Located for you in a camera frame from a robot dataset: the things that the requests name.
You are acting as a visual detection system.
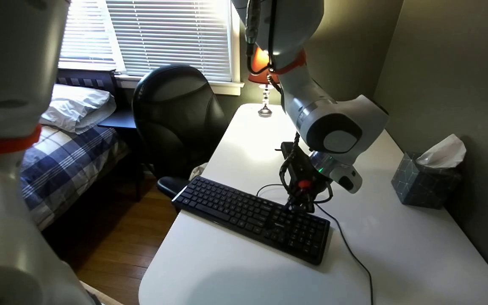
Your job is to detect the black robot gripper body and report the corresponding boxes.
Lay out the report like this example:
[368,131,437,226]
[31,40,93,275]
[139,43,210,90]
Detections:
[278,136,332,211]

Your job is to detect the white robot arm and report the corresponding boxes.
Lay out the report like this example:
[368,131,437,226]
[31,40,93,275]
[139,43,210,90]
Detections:
[0,0,386,305]

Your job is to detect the black computer keyboard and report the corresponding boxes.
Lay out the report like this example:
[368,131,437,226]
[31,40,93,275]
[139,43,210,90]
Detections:
[173,178,331,265]

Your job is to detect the orange shade table lamp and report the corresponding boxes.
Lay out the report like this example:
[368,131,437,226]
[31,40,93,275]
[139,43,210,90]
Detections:
[248,46,278,117]

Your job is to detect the teal tissue box right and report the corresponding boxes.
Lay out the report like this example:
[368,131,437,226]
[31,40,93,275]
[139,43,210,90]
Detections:
[392,134,466,209]

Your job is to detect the black leather office chair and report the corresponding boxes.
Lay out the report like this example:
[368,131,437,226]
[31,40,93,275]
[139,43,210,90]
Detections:
[132,65,225,199]

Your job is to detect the white window blinds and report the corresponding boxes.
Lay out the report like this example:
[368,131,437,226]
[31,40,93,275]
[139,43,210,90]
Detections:
[59,0,239,84]

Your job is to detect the blue plaid bed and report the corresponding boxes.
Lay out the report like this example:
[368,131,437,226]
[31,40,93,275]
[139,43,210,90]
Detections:
[20,70,129,229]

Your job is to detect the white pillow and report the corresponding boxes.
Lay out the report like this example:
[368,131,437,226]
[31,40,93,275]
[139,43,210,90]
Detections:
[39,85,117,134]

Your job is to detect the black keyboard cable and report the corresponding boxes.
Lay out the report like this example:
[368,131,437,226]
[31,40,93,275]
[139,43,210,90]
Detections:
[254,182,376,305]

